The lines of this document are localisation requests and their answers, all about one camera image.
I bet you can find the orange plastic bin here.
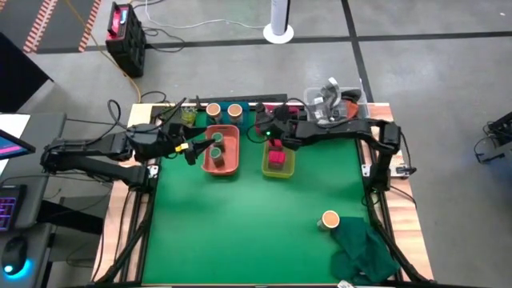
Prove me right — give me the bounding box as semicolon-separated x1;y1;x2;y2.
201;124;241;177

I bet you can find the blue plastic bin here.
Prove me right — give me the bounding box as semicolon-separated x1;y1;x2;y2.
206;101;253;129

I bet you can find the red black power box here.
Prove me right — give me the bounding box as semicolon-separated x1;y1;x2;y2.
105;2;147;79

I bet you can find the black mouse blue light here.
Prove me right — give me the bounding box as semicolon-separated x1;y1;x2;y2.
1;235;29;277

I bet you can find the yellow plastic bin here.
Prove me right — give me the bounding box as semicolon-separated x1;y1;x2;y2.
261;139;296;179

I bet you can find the grey desk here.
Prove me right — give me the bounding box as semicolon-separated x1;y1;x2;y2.
0;111;69;288

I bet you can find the clear plastic container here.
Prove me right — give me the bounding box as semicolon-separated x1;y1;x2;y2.
302;86;371;121

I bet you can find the orange object in container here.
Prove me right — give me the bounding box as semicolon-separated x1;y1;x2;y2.
343;98;363;119

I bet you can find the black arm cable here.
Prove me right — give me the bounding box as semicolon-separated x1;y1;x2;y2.
244;98;309;146
106;98;189;135

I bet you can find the black floor cable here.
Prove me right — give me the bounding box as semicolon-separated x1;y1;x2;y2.
138;90;169;106
140;24;187;54

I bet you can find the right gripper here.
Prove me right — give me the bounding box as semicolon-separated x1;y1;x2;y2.
255;102;299;151

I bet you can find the green lid spice jar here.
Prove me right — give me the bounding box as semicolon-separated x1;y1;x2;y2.
210;131;226;152
210;146;225;168

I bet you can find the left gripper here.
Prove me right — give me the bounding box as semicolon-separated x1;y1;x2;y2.
158;122;218;165

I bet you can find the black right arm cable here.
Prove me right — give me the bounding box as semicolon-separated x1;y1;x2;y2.
244;98;309;146

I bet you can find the red device on crate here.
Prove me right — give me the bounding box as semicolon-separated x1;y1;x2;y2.
106;2;130;41

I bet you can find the backlit keyboard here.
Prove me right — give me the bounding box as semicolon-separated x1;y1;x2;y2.
0;184;27;233

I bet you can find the pink plastic bin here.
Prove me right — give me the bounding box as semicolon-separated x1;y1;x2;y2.
251;102;301;133

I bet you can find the dark green cloth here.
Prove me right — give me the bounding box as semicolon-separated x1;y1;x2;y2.
330;215;401;285

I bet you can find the small potted plant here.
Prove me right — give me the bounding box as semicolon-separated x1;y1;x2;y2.
179;106;199;126

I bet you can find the white paper sheet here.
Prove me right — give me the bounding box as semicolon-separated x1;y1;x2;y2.
0;114;31;139

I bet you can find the black equipment with cables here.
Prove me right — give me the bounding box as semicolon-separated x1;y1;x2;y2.
474;110;512;164

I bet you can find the white floor cable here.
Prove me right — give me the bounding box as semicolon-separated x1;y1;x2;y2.
143;0;267;31

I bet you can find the black white strap bundle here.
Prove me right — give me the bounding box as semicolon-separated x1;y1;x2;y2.
312;77;343;121

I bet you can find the green table mat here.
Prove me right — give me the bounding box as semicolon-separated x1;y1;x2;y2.
142;110;371;286

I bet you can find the computer monitor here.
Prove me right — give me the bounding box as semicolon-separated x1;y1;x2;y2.
0;128;37;161

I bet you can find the yellow floor cable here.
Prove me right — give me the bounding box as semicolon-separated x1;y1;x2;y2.
63;0;143;104

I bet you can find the dark panel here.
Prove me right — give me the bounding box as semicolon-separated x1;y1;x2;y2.
0;31;55;114

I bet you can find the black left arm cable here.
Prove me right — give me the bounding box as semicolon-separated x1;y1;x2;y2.
106;98;189;135

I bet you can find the white tower fan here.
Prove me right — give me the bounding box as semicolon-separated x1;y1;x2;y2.
262;0;295;45

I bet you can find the black bar behind table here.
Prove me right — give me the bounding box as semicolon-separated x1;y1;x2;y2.
188;94;289;106

